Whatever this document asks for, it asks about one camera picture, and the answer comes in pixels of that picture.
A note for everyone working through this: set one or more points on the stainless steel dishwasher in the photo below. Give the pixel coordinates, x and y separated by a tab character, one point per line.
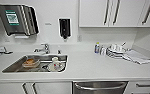
99	88

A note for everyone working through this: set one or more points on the clear dish soap bottle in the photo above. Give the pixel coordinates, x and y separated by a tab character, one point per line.
97	49

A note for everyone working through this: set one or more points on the white cup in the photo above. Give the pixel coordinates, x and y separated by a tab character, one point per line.
55	63

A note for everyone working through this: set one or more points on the small white container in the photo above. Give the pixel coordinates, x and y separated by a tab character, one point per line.
103	50

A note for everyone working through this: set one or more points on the chrome faucet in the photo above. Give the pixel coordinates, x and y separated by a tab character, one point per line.
42	49

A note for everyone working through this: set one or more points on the stack of white dishes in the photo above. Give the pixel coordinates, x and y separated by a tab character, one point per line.
116	50

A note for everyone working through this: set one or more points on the orange bowl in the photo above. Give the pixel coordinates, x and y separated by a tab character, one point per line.
31	62

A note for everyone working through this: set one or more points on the white two-door base cabinet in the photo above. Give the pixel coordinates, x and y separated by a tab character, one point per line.
41	88

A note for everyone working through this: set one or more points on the white dish cloth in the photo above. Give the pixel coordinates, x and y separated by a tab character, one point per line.
137	57

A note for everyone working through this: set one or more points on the steel kitchen sink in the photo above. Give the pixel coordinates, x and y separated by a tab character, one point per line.
14	66

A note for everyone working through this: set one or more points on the steel paper towel dispenser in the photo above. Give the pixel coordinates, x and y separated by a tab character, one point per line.
16	20

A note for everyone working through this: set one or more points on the white drawer cabinet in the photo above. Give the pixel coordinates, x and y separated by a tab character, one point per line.
144	87

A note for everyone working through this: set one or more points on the white wall outlet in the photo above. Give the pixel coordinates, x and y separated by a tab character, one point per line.
80	38

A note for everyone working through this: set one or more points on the black wall soap dispenser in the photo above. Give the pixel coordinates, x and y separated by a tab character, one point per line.
64	28

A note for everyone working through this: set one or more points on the white three-door wall cabinet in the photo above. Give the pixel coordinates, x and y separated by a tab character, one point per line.
124	13

